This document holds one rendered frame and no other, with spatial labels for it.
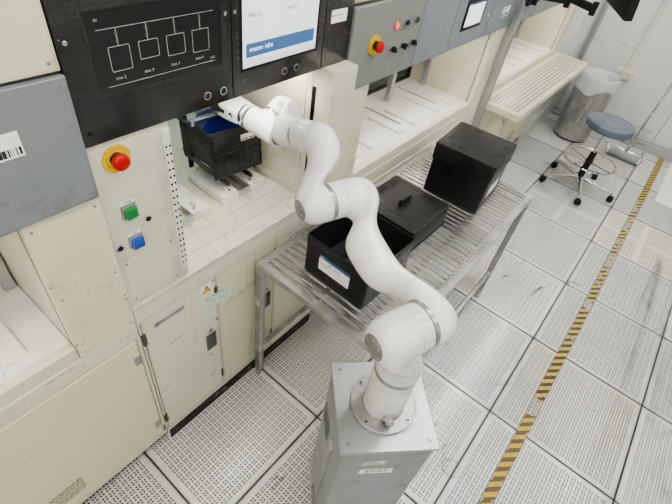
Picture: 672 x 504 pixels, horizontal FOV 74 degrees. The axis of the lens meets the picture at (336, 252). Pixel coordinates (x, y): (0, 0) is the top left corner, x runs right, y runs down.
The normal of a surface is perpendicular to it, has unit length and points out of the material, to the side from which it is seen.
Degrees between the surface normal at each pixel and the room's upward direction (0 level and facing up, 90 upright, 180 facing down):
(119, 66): 90
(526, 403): 0
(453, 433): 0
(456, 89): 90
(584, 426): 0
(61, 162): 90
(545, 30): 90
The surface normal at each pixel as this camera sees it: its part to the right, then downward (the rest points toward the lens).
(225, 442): 0.13, -0.72
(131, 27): 0.76, 0.51
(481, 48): -0.63, 0.47
